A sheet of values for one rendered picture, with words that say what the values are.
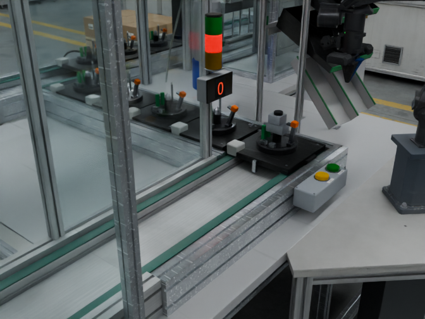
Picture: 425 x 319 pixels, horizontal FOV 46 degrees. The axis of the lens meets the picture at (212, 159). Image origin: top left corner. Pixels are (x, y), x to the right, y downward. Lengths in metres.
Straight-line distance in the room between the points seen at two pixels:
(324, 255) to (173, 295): 0.44
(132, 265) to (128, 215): 0.11
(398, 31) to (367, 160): 3.95
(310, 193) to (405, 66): 4.45
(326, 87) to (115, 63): 1.23
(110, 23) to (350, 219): 1.01
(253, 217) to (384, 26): 4.67
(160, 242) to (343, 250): 0.49
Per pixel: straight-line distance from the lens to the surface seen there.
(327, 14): 1.49
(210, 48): 1.47
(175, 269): 1.14
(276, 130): 1.64
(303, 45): 1.76
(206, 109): 1.55
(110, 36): 0.77
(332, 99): 1.90
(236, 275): 1.28
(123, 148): 0.83
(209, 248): 1.20
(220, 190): 1.52
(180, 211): 1.43
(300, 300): 1.41
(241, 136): 1.76
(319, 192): 1.46
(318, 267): 1.34
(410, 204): 1.62
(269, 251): 1.37
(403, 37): 5.77
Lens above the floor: 1.67
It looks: 26 degrees down
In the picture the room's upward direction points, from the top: straight up
